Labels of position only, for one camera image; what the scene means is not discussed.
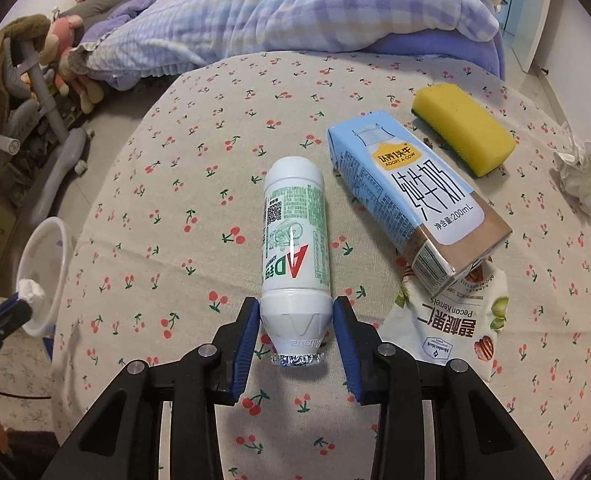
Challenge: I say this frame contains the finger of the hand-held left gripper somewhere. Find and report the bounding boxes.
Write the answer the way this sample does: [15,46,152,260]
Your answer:
[0,294,33,377]

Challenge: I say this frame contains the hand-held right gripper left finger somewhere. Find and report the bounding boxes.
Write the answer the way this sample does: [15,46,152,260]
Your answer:
[40,296,262,480]

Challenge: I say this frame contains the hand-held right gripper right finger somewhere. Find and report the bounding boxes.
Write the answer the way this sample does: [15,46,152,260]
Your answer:
[332,296,546,480]

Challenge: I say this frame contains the white tissue wad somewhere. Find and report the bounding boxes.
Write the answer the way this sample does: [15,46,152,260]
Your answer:
[16,278,47,307]

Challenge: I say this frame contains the white blue-print trash bin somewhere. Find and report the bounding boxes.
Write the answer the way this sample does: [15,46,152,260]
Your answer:
[18,216,77,339]

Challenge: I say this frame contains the white green-label bottle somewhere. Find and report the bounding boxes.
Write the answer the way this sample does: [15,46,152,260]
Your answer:
[260,156,334,370]

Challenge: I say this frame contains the floral print cloth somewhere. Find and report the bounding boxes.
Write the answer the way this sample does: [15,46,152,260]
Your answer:
[0,330,59,442]

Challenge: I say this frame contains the white nut snack packet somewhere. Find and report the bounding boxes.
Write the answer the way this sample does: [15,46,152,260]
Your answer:
[377,255,511,384]

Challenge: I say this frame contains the dark brown fleece clothing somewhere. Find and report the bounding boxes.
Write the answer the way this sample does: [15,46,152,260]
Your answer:
[0,427,69,480]

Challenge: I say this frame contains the cherry print tablecloth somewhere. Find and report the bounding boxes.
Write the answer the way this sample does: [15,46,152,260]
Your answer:
[50,52,591,480]

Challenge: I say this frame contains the light blue milk carton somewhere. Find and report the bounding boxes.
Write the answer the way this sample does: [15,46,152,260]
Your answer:
[326,109,514,299]

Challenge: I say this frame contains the grey ergonomic chair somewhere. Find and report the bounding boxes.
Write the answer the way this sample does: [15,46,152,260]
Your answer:
[0,35,95,227]

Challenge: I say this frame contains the yellow green sponge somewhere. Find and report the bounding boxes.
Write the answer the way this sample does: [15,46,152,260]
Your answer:
[411,83,517,179]

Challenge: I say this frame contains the brown fleece blanket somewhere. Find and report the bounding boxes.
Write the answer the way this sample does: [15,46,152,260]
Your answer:
[0,13,52,122]

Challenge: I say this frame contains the pink plush toy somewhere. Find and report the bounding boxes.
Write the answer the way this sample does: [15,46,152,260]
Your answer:
[39,12,107,115]

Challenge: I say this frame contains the crumpled white tissue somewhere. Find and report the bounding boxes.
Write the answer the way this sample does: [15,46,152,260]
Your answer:
[552,132,591,219]

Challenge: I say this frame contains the purple bed sheet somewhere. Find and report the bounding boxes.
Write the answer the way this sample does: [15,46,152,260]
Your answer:
[369,29,507,82]

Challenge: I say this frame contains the purple plaid quilt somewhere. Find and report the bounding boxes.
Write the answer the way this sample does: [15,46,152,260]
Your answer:
[78,0,506,92]

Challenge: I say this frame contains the light blue door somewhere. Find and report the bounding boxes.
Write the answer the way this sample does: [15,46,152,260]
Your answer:
[495,0,562,77]

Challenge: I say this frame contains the black cable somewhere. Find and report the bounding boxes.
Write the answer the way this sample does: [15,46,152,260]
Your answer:
[0,384,52,402]

